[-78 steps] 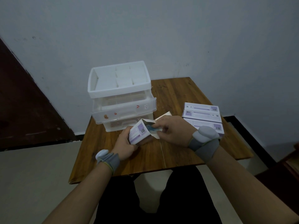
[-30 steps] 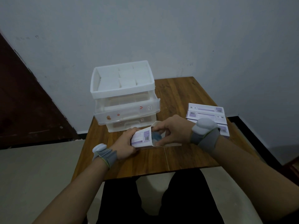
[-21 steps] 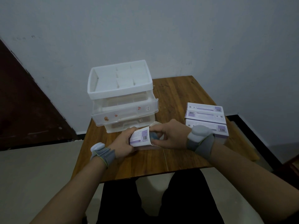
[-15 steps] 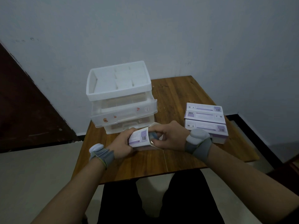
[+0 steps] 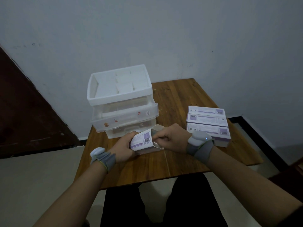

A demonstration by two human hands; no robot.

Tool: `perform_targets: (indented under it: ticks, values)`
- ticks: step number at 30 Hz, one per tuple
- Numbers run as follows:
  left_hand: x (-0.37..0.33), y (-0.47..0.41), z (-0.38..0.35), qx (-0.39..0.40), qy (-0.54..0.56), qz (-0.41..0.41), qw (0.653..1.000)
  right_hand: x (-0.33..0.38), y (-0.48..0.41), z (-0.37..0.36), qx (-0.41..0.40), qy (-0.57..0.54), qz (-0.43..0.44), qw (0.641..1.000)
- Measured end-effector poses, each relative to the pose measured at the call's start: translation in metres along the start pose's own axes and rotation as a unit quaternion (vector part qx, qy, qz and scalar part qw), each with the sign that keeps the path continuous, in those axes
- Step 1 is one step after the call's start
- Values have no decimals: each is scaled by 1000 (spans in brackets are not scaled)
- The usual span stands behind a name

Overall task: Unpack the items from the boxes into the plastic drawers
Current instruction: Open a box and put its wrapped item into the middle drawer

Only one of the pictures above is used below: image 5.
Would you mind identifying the person's left hand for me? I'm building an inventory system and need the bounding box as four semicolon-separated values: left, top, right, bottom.
108;131;140;164

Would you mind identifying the person's right hand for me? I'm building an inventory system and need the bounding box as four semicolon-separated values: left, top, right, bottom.
152;123;191;154

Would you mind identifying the purple white box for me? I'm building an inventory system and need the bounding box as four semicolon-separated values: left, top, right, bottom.
187;105;225;115
129;129;164;155
186;122;231;148
186;113;229;127

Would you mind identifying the white plastic drawer organizer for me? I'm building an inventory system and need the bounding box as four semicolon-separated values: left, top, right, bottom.
87;64;159;139

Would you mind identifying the person's left forearm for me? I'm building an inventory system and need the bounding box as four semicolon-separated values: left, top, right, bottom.
33;162;109;227

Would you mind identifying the person's right forearm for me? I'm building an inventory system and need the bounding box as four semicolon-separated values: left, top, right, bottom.
205;146;303;227

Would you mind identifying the person's black shirt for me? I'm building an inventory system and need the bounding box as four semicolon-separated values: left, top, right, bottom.
277;205;303;227

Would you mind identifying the grey wristband with white tracker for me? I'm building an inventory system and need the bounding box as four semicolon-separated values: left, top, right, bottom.
186;131;215;165
90;147;116;174

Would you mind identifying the dark brown wooden door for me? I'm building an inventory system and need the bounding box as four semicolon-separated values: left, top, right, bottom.
0;46;82;159

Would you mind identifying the dark wooden furniture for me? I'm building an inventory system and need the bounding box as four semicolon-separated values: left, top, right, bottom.
269;157;303;201

